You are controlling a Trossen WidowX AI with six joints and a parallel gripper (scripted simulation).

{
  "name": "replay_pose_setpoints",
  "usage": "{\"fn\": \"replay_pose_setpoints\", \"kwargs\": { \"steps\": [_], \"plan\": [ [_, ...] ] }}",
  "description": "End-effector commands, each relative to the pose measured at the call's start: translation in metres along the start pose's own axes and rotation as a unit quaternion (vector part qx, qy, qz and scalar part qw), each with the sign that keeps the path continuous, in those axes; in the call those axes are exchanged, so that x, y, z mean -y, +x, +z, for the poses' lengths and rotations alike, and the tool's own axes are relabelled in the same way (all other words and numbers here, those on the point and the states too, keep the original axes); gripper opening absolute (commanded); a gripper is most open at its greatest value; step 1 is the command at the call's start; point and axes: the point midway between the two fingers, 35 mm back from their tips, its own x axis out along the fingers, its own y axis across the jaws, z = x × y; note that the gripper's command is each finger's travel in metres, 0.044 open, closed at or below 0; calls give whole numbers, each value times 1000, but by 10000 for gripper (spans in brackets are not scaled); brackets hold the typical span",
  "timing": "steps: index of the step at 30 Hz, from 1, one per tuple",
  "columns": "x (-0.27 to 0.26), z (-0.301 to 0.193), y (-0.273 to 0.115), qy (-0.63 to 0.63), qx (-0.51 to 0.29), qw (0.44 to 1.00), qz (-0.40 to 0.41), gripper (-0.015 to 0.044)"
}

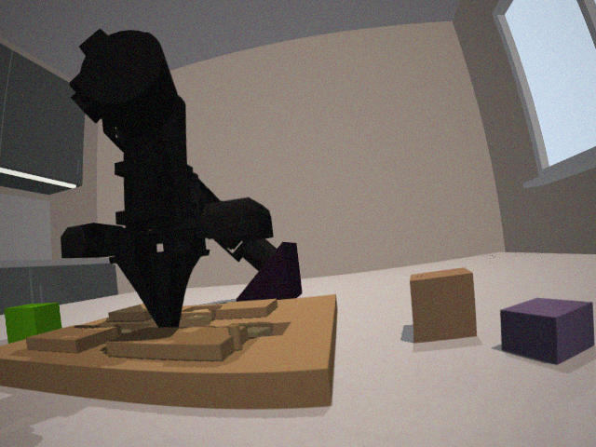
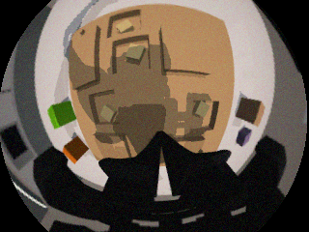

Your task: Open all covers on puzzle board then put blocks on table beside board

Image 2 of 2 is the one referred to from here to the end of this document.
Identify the orange block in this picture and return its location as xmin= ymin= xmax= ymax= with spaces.
xmin=62 ymin=136 xmax=89 ymax=163

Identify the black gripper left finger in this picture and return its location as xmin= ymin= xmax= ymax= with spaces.
xmin=98 ymin=131 xmax=162 ymax=197

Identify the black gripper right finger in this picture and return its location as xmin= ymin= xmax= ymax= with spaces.
xmin=161 ymin=131 xmax=231 ymax=197

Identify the tan puzzle board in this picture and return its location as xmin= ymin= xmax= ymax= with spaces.
xmin=69 ymin=4 xmax=235 ymax=161

